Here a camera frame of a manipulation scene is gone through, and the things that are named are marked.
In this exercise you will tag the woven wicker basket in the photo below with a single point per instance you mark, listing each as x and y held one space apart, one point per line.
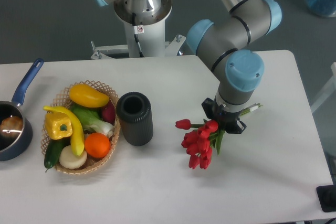
63 99

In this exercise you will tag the red tulip bouquet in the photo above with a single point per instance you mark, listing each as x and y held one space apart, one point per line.
201 140

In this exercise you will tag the yellow banana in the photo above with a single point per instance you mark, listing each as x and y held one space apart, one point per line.
77 139

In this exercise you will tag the blue saucepan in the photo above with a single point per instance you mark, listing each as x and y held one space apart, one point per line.
13 147

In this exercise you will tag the dark grey ribbed vase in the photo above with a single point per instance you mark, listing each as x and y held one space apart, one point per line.
135 115

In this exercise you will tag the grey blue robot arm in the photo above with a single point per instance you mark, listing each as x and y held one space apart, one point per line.
221 48

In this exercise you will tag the green bok choy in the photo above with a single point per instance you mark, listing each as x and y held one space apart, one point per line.
91 121

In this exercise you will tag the yellow mango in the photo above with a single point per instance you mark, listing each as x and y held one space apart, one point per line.
84 95

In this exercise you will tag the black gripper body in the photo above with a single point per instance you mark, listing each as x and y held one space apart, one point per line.
226 110

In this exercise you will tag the orange fruit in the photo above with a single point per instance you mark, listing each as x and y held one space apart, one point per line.
97 145

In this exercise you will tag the brown patty in pan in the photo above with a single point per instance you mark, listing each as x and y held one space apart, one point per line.
11 127

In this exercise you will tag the red purple radish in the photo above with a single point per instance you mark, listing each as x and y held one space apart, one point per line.
108 113

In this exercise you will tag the white furniture edge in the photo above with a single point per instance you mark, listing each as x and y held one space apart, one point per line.
325 92

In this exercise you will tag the green cucumber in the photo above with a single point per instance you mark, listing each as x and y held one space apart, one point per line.
53 152

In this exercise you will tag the black device at edge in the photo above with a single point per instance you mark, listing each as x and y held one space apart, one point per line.
326 196

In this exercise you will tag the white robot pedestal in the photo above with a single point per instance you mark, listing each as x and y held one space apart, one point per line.
144 26

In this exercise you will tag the yellow bell pepper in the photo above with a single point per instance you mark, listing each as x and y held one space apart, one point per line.
58 125

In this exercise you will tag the white round bun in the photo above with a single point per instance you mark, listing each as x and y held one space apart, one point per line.
71 161

